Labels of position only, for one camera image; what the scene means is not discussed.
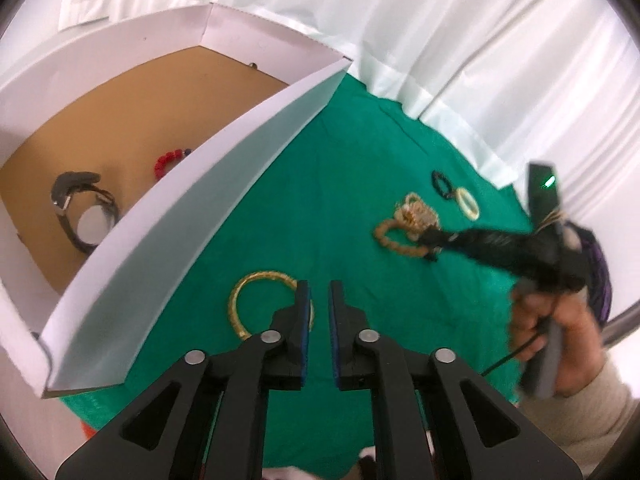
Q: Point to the person's right forearm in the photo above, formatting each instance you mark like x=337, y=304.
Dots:
x=595, y=425

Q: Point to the purple cloth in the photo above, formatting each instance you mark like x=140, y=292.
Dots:
x=597, y=270

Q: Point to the green cloth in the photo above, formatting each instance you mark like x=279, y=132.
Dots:
x=325, y=185

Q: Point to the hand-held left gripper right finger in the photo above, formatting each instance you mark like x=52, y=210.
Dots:
x=334, y=330

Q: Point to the white jade bangle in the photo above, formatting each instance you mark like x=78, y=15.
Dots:
x=470, y=210

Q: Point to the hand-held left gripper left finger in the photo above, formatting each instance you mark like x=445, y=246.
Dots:
x=303, y=325

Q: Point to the grey metal bar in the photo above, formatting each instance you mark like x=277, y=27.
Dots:
x=622, y=322

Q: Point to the gold ornate jewelry piece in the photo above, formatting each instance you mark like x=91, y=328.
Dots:
x=417, y=212

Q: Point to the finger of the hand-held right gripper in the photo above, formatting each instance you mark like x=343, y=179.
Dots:
x=475, y=245

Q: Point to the black wristwatch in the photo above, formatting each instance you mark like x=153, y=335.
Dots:
x=75, y=182

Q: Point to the orange object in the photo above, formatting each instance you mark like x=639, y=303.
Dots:
x=88, y=432

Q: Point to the person's right hand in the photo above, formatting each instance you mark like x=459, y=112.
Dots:
x=575, y=350

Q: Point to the white cardboard box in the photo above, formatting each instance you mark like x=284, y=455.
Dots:
x=175, y=260

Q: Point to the gold bangle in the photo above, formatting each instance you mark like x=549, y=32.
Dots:
x=235, y=305

